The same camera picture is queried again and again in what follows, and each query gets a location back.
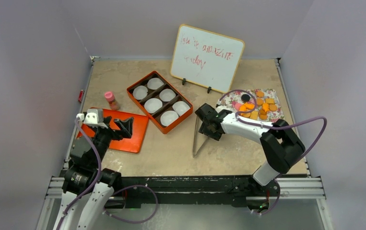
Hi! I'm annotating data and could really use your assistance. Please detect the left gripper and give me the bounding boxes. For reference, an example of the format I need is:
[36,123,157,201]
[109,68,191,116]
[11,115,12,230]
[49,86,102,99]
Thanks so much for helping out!
[92,115,132,166]

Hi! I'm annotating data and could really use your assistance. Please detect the metal tongs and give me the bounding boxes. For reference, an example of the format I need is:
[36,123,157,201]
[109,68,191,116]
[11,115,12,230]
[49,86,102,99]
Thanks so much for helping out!
[192,117,210,158]

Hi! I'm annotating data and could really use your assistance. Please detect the pink round cookie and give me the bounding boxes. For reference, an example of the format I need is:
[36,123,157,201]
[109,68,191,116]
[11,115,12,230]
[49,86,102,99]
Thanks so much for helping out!
[234,103,243,111]

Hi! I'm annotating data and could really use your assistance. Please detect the orange fish cookie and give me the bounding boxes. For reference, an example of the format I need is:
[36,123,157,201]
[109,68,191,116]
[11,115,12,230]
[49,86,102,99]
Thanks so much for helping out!
[244,103,255,111]

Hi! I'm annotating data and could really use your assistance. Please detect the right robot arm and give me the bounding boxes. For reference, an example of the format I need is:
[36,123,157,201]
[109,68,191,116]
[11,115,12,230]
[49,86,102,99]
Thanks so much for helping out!
[195,103,306,195]

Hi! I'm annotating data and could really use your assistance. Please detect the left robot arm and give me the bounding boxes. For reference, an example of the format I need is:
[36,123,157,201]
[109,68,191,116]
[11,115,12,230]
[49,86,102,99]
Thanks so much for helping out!
[53,114,134,230]

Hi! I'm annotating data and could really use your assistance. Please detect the orange tin lid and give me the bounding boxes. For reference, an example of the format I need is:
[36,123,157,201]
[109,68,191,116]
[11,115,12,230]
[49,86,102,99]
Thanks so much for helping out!
[76,108,149,154]

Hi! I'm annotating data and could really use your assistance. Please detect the pink cap sprinkle bottle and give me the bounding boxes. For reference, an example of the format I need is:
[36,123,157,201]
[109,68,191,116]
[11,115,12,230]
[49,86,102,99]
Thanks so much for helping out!
[104,91,120,110]

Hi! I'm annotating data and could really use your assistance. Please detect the white paper cup near-right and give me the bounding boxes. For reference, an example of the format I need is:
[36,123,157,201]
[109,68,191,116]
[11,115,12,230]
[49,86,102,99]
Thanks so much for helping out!
[172,101,190,116]

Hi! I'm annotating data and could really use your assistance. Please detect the white paper cup middle-left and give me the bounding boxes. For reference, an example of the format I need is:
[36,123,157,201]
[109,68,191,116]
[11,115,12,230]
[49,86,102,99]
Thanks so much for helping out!
[144,98,163,114]

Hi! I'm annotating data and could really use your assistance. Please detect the white paper cup far-left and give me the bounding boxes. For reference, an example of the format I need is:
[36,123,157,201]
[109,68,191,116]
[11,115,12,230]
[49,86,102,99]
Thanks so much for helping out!
[132,85,148,101]

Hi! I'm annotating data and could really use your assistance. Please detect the yellow rectangular biscuit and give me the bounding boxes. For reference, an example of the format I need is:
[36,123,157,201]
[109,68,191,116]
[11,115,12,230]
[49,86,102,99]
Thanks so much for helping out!
[249,111,259,120]

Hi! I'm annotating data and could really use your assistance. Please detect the black round cookie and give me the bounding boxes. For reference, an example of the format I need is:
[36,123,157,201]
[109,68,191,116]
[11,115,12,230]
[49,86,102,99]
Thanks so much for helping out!
[241,94,251,103]

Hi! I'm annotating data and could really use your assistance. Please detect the white paper cup near-left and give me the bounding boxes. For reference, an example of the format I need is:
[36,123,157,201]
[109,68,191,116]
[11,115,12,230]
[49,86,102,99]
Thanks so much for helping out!
[160,110,179,127]

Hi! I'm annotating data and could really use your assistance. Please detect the orange cookie tin box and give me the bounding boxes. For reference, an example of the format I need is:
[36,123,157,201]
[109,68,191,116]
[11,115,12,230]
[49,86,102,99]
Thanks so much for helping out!
[127,71,193,134]

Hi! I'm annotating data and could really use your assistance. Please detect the orange round cookie centre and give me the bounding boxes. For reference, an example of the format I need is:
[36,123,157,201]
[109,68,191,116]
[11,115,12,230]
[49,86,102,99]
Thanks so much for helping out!
[256,98,264,106]

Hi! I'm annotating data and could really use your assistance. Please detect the orange round cookie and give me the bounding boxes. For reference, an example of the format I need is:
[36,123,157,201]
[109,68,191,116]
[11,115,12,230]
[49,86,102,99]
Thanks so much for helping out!
[256,98,264,106]
[256,91,265,98]

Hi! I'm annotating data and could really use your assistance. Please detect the white paper cup middle-right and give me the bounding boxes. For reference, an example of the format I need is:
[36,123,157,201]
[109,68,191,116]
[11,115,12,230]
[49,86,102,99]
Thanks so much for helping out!
[159,89,176,102]

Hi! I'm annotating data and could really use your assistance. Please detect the white paper cup far-right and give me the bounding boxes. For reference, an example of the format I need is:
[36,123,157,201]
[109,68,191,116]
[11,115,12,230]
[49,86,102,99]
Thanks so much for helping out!
[147,78,164,90]

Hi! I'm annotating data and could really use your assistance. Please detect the small red box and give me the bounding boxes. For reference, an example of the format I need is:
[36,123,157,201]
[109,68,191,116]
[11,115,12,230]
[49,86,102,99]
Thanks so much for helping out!
[77,90,84,104]

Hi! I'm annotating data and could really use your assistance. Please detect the floral rectangular tray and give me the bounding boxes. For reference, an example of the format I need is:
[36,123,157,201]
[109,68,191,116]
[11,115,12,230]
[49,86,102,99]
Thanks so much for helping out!
[217,89,284,122]

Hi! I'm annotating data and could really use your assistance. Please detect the orange square cookie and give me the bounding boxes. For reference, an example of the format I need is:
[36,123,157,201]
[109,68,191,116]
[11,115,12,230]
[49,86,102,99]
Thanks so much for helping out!
[265,98,275,104]

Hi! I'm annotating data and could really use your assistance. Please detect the orange chip cookie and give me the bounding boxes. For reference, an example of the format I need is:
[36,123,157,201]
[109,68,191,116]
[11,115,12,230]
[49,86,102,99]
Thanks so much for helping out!
[269,104,278,112]

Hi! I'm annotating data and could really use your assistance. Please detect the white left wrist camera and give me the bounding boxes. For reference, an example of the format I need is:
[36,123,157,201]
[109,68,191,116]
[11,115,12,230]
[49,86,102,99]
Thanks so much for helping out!
[83,108,104,127]

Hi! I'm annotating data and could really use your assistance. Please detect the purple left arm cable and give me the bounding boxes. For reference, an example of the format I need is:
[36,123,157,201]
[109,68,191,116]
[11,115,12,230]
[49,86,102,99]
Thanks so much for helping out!
[55,118,159,230]

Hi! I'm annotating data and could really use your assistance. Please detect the black metal base rail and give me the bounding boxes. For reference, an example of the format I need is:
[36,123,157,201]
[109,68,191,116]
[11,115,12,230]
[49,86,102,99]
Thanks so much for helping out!
[45,174,326,210]

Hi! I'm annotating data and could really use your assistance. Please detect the white board yellow frame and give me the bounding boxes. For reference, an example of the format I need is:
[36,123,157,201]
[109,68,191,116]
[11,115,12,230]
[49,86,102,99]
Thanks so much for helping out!
[170,24,245,93]

